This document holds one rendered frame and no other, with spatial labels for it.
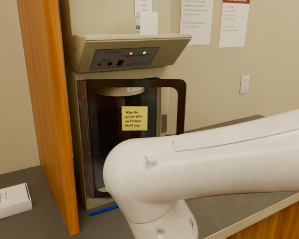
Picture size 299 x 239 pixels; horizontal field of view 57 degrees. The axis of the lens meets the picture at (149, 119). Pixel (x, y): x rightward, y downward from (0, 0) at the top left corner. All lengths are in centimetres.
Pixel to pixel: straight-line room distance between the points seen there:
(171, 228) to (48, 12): 52
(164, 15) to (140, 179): 63
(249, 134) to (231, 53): 143
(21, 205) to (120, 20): 67
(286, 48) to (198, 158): 186
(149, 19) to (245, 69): 117
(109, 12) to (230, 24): 101
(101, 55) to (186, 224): 47
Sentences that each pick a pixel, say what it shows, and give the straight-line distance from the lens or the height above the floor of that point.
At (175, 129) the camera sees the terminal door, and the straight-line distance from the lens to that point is 84.
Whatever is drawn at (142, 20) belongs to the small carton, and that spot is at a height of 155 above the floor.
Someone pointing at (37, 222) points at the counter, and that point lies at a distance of 100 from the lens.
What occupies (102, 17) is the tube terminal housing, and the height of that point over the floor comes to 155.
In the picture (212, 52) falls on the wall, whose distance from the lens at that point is 165.
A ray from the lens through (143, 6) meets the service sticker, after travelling 88.
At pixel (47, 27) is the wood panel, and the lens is 69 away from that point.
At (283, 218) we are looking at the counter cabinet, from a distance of 128.
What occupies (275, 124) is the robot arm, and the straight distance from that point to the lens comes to 35.
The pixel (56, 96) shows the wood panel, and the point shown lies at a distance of 71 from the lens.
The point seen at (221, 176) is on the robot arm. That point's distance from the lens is 35.
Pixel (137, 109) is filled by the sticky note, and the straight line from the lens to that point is 81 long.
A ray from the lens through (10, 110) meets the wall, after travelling 125.
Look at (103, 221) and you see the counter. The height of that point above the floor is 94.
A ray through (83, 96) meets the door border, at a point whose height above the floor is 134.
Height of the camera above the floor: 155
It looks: 20 degrees down
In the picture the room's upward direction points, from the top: 1 degrees clockwise
